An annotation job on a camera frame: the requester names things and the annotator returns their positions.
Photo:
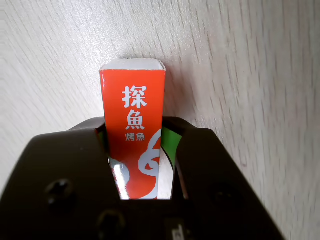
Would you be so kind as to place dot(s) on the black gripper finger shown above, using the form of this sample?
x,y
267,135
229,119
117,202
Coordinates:
x,y
55,180
212,185

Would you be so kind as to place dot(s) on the red printed carton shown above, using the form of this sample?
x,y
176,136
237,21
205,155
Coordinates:
x,y
132,100

